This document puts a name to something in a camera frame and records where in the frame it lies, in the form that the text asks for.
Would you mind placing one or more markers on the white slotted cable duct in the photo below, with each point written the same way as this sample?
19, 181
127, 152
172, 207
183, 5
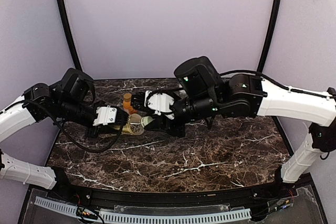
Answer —
123, 214

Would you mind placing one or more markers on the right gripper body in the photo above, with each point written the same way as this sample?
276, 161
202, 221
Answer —
170, 129

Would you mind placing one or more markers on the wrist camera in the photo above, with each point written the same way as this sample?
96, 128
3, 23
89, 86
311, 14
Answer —
110, 115
156, 103

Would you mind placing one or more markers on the black front frame rail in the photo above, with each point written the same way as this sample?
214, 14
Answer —
254, 196

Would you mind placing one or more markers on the left black corner post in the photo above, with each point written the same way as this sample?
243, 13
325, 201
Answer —
68, 34

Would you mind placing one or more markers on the right black corner post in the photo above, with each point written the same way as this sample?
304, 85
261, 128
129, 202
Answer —
269, 35

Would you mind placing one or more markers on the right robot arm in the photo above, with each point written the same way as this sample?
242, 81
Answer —
247, 94

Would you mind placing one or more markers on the green tea bottle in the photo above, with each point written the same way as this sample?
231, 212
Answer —
133, 127

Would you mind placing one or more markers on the pale green bottle cap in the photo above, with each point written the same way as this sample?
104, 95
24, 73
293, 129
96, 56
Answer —
146, 120

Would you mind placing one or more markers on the black corner post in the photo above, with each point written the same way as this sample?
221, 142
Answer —
68, 34
269, 35

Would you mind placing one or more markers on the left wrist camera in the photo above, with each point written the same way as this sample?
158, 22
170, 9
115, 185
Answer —
110, 115

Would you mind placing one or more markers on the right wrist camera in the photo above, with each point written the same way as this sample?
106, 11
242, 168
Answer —
156, 103

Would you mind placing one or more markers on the orange juice bottle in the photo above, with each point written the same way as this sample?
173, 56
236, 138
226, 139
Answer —
127, 103

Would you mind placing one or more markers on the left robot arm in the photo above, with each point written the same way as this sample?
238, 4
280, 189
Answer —
61, 101

